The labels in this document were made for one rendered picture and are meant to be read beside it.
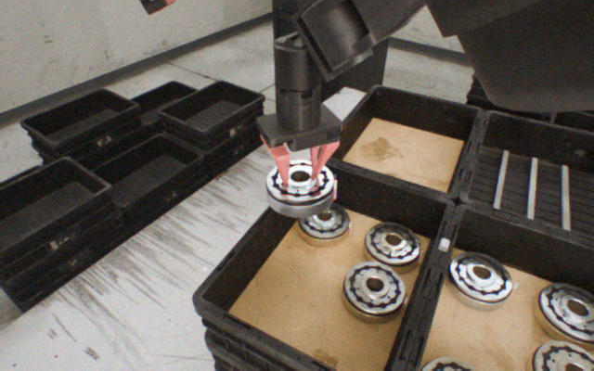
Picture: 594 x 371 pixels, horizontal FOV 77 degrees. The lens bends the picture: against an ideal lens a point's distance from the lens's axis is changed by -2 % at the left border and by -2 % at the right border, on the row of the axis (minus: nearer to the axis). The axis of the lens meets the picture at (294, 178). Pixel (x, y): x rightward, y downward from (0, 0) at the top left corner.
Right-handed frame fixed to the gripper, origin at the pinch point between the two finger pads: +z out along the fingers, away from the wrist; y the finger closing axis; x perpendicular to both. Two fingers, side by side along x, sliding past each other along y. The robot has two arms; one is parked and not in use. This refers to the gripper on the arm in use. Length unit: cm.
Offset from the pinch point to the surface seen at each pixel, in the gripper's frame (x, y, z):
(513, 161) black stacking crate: -10, -63, 23
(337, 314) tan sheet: 10.9, -1.7, 22.4
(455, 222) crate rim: 8.2, -25.5, 12.7
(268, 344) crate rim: 16.7, 11.6, 12.4
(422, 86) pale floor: -193, -191, 102
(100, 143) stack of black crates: -115, 44, 50
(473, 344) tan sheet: 23.6, -19.1, 23.1
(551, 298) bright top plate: 23.3, -34.9, 20.5
